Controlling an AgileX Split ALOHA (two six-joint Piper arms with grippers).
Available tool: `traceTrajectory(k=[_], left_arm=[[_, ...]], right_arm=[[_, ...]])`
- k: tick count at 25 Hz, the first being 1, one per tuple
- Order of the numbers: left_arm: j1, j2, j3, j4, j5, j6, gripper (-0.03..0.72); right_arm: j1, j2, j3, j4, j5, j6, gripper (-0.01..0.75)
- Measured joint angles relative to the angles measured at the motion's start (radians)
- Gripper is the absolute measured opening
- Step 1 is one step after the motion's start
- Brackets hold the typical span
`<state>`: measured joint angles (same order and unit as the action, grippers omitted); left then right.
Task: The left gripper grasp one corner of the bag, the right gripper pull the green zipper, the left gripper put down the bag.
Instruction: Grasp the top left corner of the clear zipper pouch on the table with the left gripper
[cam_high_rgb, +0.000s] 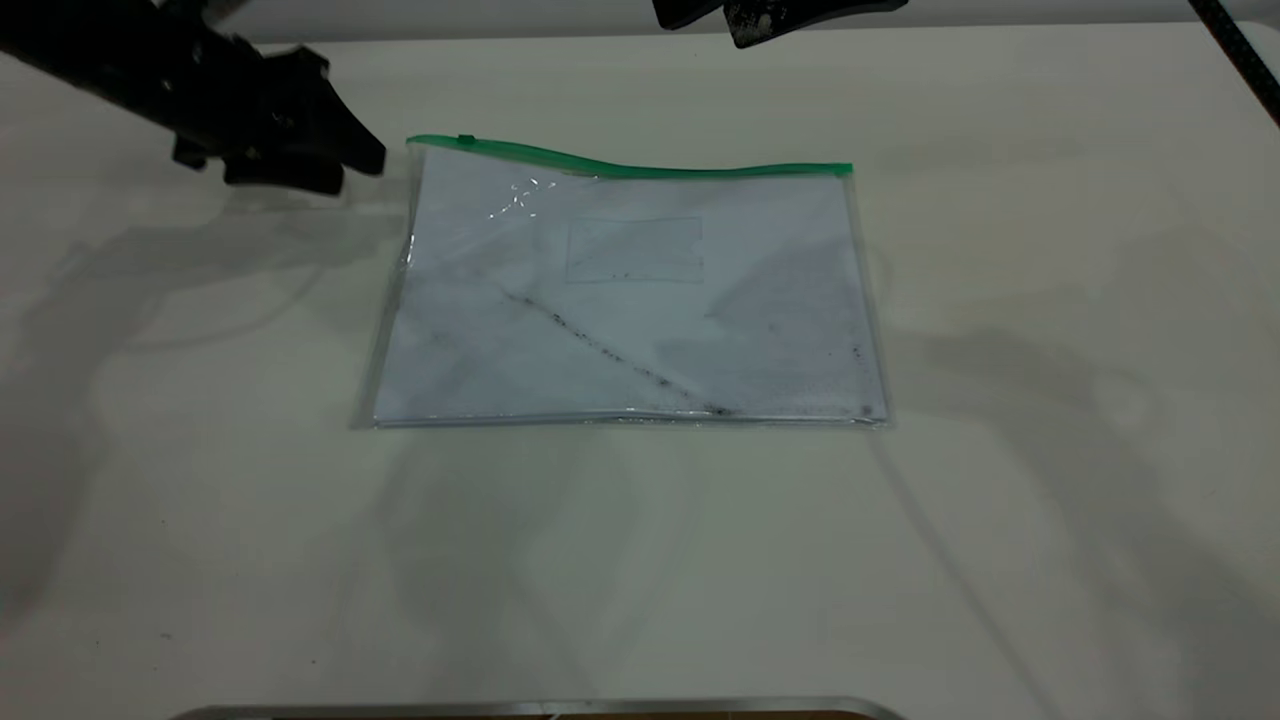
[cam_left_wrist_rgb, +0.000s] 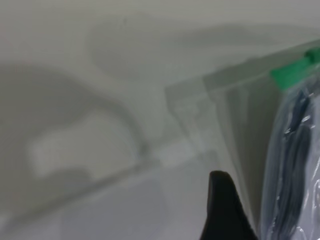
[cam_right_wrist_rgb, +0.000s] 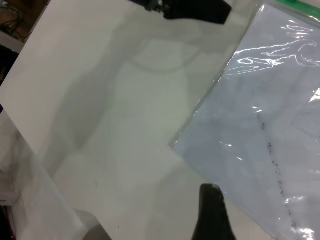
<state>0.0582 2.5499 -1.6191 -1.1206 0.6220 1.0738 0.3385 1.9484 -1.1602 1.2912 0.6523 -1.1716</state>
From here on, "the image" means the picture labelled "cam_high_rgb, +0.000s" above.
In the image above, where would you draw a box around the thick black braided cable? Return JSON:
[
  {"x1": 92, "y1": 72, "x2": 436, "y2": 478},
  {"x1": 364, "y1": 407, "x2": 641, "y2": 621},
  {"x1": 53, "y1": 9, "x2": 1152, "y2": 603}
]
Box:
[{"x1": 1188, "y1": 0, "x2": 1280, "y2": 129}]

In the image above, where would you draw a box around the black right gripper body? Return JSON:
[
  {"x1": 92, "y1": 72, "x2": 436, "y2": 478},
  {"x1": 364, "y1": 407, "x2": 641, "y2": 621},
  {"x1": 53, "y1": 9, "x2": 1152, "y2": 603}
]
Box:
[{"x1": 790, "y1": 0, "x2": 910, "y2": 25}]

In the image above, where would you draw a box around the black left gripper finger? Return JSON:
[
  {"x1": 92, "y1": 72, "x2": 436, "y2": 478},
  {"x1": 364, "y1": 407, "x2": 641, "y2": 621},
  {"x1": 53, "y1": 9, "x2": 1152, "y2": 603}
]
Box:
[
  {"x1": 224, "y1": 150, "x2": 346, "y2": 197},
  {"x1": 308, "y1": 78, "x2": 388, "y2": 179}
]

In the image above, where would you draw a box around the dark gray curved base edge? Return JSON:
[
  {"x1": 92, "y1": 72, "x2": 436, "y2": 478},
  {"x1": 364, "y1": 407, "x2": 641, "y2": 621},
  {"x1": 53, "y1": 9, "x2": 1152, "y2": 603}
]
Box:
[{"x1": 170, "y1": 697, "x2": 911, "y2": 720}]

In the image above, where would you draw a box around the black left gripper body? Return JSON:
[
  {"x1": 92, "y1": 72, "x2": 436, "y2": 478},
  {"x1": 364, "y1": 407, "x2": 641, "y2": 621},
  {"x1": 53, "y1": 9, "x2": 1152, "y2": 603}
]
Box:
[{"x1": 160, "y1": 25, "x2": 333, "y2": 189}]

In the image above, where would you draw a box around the clear zip bag green zipper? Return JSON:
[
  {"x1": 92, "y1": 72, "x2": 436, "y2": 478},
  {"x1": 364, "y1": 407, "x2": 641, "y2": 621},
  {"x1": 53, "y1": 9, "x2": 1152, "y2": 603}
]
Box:
[{"x1": 350, "y1": 133, "x2": 894, "y2": 433}]

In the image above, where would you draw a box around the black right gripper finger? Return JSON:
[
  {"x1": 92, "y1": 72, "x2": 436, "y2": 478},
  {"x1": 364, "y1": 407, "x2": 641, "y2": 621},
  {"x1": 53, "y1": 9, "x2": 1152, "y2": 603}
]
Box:
[
  {"x1": 724, "y1": 0, "x2": 803, "y2": 50},
  {"x1": 652, "y1": 0, "x2": 725, "y2": 30}
]

